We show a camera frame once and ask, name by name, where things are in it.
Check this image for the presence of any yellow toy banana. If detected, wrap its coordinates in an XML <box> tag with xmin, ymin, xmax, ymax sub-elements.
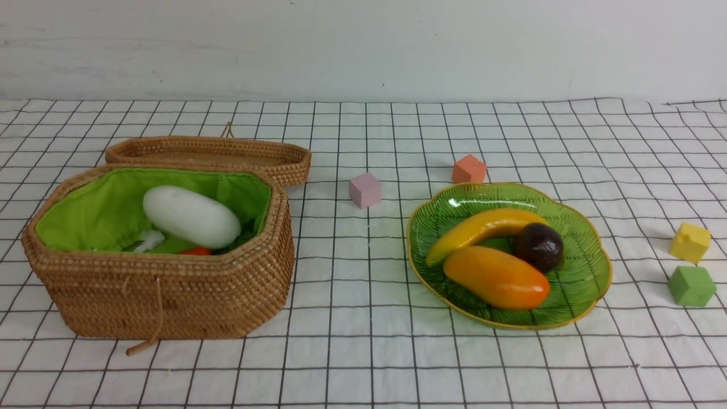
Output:
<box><xmin>425</xmin><ymin>208</ymin><xmax>550</xmax><ymax>267</ymax></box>

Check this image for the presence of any orange toy mango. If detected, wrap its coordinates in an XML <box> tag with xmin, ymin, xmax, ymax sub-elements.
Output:
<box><xmin>443</xmin><ymin>246</ymin><xmax>551</xmax><ymax>311</ymax></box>

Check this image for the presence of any orange toy carrot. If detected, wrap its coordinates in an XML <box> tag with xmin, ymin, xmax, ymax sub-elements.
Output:
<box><xmin>178</xmin><ymin>247</ymin><xmax>214</xmax><ymax>256</ymax></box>

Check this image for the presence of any white toy radish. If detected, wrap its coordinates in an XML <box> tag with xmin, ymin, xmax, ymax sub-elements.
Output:
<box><xmin>142</xmin><ymin>185</ymin><xmax>241</xmax><ymax>249</ymax></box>

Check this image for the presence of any purple toy mangosteen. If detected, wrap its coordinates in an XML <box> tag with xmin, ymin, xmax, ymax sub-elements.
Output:
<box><xmin>512</xmin><ymin>223</ymin><xmax>565</xmax><ymax>274</ymax></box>

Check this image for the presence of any pink foam cube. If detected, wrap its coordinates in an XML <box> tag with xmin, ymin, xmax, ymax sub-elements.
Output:
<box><xmin>348</xmin><ymin>173</ymin><xmax>382</xmax><ymax>209</ymax></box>

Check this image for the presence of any woven rattan basket lid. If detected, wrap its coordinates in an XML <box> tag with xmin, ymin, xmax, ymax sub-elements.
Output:
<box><xmin>106</xmin><ymin>122</ymin><xmax>312</xmax><ymax>187</ymax></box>

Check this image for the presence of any orange foam cube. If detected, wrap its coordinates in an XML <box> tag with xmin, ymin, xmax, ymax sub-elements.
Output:
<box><xmin>451</xmin><ymin>155</ymin><xmax>487</xmax><ymax>183</ymax></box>

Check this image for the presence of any white grid tablecloth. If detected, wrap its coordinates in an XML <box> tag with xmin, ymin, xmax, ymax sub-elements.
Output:
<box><xmin>1</xmin><ymin>98</ymin><xmax>726</xmax><ymax>408</ymax></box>

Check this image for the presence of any green leaf-shaped glass plate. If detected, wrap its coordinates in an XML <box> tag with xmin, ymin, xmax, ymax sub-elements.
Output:
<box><xmin>407</xmin><ymin>183</ymin><xmax>612</xmax><ymax>331</ymax></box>

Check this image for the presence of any woven rattan basket green lining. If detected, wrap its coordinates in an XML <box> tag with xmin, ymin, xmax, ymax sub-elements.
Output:
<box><xmin>22</xmin><ymin>164</ymin><xmax>294</xmax><ymax>340</ymax></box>

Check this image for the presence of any yellow foam cube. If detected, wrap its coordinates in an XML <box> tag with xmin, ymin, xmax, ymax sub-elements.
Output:
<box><xmin>669</xmin><ymin>221</ymin><xmax>712</xmax><ymax>265</ymax></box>

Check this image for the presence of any green foam cube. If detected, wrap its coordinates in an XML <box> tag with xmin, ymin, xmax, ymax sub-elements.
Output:
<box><xmin>667</xmin><ymin>266</ymin><xmax>717</xmax><ymax>308</ymax></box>

